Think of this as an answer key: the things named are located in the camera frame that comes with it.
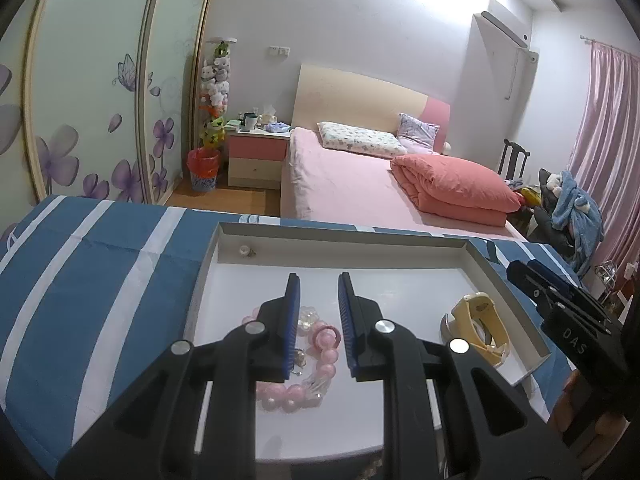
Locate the pink bead bracelet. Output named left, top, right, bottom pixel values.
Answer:
left=241, top=303, right=343, bottom=414

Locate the stack of plush toys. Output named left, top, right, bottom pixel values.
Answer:
left=198, top=37, right=234, bottom=148

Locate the purple patterned pillow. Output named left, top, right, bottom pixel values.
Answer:
left=396, top=113, right=439, bottom=154

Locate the grey cardboard tray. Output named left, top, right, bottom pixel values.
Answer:
left=184, top=223, right=551, bottom=464

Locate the red waste bin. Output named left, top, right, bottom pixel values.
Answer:
left=186, top=148, right=221, bottom=193

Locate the dark wooden chair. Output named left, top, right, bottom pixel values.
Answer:
left=498, top=139, right=530, bottom=180

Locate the blue white striped cloth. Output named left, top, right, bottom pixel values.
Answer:
left=1, top=196, right=576, bottom=474

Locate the pink beige nightstand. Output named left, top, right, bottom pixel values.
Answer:
left=228, top=130, right=290, bottom=190

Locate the wall power socket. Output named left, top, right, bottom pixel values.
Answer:
left=268, top=46, right=291, bottom=58

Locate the white floral pillow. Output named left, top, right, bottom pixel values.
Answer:
left=317, top=122, right=408, bottom=159

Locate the blue plush blanket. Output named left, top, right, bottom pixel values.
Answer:
left=551, top=170, right=604, bottom=278

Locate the folded salmon duvet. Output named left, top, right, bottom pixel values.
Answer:
left=390, top=154, right=521, bottom=228

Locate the pink bed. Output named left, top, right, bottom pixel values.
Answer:
left=280, top=127, right=525, bottom=242

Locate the pink curtain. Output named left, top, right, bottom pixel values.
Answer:
left=568, top=41, right=639, bottom=270

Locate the beige pink headboard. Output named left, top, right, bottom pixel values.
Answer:
left=292, top=64, right=450, bottom=152

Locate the right human hand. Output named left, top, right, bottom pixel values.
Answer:
left=547, top=370, right=628, bottom=474

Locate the gold wristwatch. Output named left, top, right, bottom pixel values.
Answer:
left=440, top=292, right=511, bottom=367

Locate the floral sliding wardrobe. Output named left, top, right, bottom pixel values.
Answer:
left=1, top=0, right=208, bottom=243

